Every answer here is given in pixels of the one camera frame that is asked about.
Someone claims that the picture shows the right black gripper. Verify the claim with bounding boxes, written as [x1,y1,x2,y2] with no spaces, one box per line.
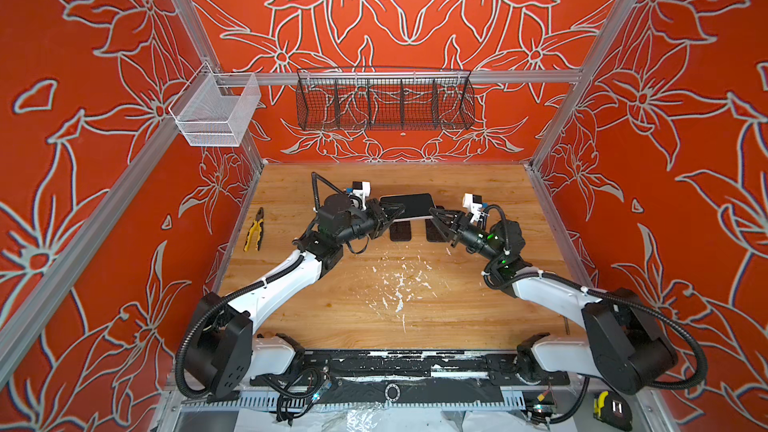
[429,209,506,268]

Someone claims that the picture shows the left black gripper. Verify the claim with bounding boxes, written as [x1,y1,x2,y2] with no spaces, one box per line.
[335,200,403,247]

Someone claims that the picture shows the black phone case with holes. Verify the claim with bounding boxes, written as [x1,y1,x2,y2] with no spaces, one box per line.
[389,221,412,242]

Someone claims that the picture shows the black phone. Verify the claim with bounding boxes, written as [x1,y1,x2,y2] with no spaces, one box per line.
[380,193,435,209]

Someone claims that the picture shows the pink phone case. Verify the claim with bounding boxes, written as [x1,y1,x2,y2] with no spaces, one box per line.
[394,207,432,223]

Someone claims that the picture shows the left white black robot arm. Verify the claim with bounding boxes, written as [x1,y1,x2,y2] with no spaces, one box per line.
[173,173,405,399]

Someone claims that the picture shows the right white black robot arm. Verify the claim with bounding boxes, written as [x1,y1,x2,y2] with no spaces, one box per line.
[430,208,709,395]

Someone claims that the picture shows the yellow black pliers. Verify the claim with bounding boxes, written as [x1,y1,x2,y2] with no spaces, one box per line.
[243,207,265,252]

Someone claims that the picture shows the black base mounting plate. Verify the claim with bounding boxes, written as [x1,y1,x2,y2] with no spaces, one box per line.
[277,349,571,387]

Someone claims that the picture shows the clear plastic bin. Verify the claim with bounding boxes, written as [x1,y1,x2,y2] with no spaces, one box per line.
[169,64,261,147]

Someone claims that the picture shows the yellow black tape measure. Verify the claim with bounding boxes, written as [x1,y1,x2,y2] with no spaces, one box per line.
[593,390,633,431]

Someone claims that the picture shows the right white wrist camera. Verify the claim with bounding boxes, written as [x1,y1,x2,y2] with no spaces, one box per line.
[462,193,485,225]

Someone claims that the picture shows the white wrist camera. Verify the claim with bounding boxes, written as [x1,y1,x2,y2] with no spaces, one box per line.
[347,181,371,208]
[462,193,485,225]

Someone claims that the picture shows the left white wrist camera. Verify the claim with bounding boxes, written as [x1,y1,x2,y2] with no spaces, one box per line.
[347,181,371,208]

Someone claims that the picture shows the black wire basket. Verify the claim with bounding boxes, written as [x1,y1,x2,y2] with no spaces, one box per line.
[295,66,477,132]

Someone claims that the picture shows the grey slotted cable duct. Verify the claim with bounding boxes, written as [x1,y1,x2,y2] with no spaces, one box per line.
[227,386,529,414]

